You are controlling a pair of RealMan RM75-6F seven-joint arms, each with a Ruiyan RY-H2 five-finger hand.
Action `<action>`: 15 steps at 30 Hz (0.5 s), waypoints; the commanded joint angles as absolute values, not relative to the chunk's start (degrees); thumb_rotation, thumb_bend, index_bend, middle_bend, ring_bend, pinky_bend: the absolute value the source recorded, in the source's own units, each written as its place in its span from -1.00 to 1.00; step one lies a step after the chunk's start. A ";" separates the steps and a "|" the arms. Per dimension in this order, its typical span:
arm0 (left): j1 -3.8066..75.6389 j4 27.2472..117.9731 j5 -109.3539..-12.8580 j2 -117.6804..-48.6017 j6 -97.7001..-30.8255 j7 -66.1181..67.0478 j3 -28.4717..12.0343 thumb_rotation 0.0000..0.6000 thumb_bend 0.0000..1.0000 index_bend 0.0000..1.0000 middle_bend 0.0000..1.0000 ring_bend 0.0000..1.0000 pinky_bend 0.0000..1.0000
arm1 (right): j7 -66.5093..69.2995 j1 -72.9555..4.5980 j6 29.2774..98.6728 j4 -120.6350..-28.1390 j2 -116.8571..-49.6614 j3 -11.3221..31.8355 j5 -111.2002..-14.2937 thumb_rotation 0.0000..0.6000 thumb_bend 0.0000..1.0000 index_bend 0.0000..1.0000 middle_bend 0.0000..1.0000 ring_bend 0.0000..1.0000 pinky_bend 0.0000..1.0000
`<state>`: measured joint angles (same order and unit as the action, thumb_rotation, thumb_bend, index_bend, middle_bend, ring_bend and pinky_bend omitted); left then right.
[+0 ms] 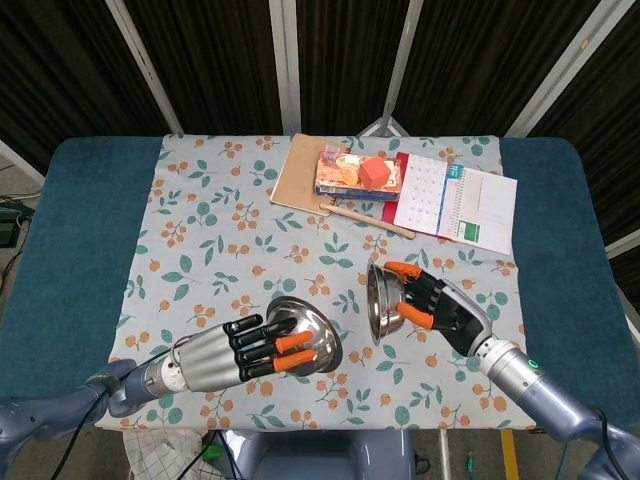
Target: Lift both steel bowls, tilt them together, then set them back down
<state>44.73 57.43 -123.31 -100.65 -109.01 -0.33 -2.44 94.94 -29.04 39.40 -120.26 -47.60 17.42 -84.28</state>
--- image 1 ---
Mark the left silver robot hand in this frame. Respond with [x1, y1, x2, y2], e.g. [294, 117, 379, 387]
[172, 314, 319, 394]

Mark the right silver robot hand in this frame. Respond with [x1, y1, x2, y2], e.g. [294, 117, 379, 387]
[383, 260, 494, 358]

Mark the small steel bowl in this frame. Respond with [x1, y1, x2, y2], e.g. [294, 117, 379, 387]
[365, 258, 416, 346]
[264, 295, 345, 380]

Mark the white spiral notepad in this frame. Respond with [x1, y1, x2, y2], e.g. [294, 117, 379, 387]
[439, 167, 519, 256]

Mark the red folder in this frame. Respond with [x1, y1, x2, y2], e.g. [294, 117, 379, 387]
[381, 151, 454, 244]

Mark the white checked cloth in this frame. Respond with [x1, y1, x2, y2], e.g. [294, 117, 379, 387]
[122, 427, 207, 480]

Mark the white desk calendar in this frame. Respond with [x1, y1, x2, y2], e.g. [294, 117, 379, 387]
[393, 153, 469, 236]

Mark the wooden stick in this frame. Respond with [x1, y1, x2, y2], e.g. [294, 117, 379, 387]
[318, 203, 416, 240]

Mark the floral print tablecloth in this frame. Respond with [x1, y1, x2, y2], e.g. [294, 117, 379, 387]
[94, 132, 539, 432]

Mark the metal table leg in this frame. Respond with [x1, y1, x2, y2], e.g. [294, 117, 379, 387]
[436, 429, 452, 480]

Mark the blue-grey robot torso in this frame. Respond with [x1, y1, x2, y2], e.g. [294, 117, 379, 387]
[234, 428, 416, 480]

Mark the orange foam cube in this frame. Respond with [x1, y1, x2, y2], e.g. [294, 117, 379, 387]
[358, 157, 392, 190]

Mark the blue biscuit box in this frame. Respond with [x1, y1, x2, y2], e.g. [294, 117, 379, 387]
[313, 144, 404, 203]

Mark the teal blue table cover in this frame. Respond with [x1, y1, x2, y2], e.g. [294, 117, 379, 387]
[0, 135, 640, 436]

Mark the grey tripod stand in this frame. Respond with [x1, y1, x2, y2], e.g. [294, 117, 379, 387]
[358, 92, 409, 138]

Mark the brown kraft notebook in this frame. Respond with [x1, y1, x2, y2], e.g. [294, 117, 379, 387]
[269, 132, 351, 217]

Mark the black cable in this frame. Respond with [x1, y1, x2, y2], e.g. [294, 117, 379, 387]
[177, 430, 239, 480]

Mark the grey partition post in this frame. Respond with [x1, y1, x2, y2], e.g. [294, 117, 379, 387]
[0, 138, 46, 187]
[503, 0, 640, 139]
[103, 0, 184, 135]
[384, 0, 427, 124]
[268, 0, 302, 136]
[604, 230, 640, 260]

